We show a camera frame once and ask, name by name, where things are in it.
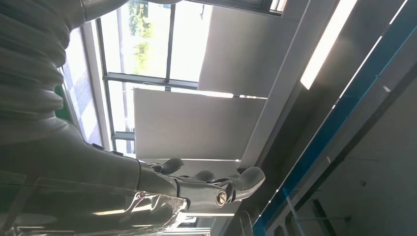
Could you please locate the white roller blind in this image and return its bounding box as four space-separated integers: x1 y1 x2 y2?
198 5 300 98
133 88 268 161

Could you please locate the blue ceiling beam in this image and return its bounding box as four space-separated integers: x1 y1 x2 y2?
252 0 417 236

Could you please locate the window with dark frame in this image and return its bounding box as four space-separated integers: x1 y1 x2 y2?
60 0 212 159

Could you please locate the long ceiling light strip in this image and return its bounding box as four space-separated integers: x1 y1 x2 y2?
299 0 359 90

